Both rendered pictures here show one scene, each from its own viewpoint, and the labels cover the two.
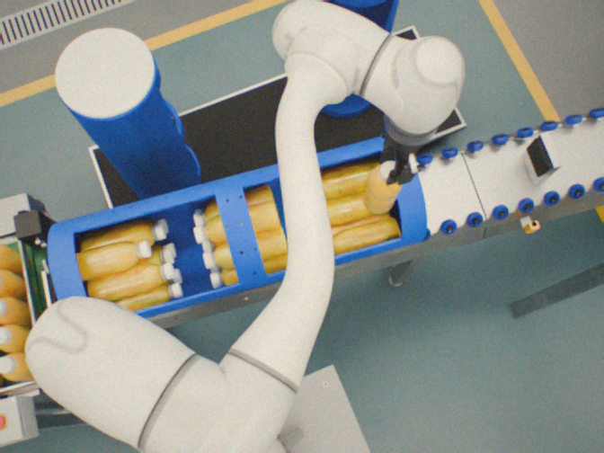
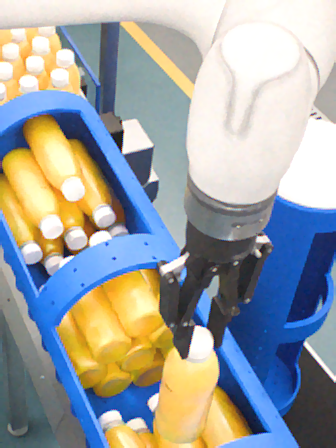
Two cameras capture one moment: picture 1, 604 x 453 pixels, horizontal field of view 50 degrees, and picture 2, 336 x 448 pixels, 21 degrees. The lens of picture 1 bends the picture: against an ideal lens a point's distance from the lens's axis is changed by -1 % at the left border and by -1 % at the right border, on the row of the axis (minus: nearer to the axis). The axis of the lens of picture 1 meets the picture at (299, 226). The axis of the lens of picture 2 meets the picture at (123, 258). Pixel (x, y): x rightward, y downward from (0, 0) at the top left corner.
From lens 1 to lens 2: 0.88 m
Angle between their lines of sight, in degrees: 40
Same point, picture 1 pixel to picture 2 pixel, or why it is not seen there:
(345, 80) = (222, 20)
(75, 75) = not seen: hidden behind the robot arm
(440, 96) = (209, 75)
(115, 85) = (298, 171)
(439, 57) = (264, 43)
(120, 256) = (58, 160)
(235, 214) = (126, 251)
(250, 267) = (58, 291)
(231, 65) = not seen: outside the picture
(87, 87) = not seen: hidden behind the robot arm
